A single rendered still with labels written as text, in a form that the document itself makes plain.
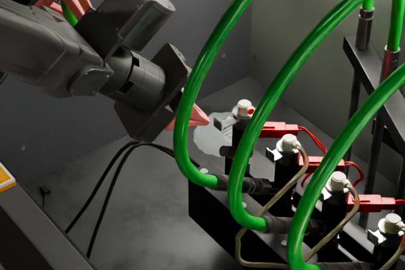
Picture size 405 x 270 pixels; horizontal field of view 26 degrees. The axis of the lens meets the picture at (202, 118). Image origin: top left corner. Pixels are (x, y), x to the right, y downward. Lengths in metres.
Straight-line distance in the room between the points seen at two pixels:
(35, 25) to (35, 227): 0.41
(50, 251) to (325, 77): 0.53
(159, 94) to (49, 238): 0.26
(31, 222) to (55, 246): 0.05
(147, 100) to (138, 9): 0.12
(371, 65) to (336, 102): 0.26
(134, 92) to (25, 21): 0.22
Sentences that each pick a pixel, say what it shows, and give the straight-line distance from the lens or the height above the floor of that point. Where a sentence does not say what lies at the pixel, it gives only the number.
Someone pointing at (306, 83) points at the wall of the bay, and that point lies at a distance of 1.43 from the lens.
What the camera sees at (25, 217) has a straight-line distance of 1.15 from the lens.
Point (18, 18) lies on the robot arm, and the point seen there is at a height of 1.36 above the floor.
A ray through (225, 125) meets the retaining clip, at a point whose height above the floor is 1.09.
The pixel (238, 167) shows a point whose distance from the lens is 0.82.
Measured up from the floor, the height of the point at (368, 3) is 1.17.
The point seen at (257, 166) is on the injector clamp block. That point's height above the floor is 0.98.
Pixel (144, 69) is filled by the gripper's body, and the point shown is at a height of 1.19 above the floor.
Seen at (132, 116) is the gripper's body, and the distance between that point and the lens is 1.00.
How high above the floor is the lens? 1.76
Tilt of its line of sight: 40 degrees down
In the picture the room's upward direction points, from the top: straight up
